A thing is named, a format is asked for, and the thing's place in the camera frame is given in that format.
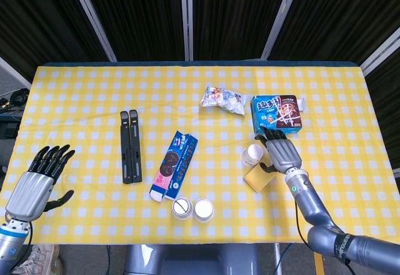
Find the white floral paper cup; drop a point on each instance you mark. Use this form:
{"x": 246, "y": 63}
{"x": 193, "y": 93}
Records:
{"x": 203, "y": 209}
{"x": 250, "y": 156}

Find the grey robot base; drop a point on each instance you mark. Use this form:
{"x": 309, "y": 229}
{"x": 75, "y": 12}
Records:
{"x": 187, "y": 262}

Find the white crinkled snack bag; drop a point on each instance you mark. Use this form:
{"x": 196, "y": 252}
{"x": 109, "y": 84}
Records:
{"x": 222, "y": 100}

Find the blue chocolate stick box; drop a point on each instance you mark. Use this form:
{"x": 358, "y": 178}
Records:
{"x": 275, "y": 112}

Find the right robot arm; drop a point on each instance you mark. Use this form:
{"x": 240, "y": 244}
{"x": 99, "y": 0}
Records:
{"x": 312, "y": 206}

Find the black floor box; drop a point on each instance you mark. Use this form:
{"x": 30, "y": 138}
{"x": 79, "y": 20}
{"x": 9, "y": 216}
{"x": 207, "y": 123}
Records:
{"x": 7, "y": 129}

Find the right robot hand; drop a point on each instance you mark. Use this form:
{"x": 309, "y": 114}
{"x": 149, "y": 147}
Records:
{"x": 282, "y": 154}

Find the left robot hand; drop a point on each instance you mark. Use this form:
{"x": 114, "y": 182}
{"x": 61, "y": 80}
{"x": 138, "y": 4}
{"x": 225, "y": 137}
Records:
{"x": 28, "y": 193}

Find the white table leg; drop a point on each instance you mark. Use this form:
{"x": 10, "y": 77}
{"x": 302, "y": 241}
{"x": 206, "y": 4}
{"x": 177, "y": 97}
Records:
{"x": 278, "y": 259}

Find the white partition post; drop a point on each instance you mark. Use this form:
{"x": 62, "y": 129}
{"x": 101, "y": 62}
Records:
{"x": 186, "y": 18}
{"x": 93, "y": 18}
{"x": 15, "y": 73}
{"x": 379, "y": 53}
{"x": 281, "y": 18}

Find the blue sandwich cookie box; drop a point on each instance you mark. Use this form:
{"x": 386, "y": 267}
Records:
{"x": 179, "y": 162}

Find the white paper cup black line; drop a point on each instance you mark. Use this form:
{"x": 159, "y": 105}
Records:
{"x": 182, "y": 207}

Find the beige sneaker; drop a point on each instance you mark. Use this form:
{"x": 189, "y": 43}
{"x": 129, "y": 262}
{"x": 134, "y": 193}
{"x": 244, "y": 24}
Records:
{"x": 40, "y": 259}

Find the yellow sponge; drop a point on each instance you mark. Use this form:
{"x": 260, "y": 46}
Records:
{"x": 257, "y": 179}

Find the black folding stand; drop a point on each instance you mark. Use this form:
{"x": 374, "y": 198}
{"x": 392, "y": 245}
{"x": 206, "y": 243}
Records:
{"x": 136, "y": 150}

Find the yellow white checked tablecloth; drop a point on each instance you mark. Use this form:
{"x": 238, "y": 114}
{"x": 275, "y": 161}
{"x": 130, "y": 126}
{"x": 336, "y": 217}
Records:
{"x": 93, "y": 100}

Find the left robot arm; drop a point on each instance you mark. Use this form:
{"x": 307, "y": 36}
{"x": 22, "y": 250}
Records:
{"x": 9, "y": 250}

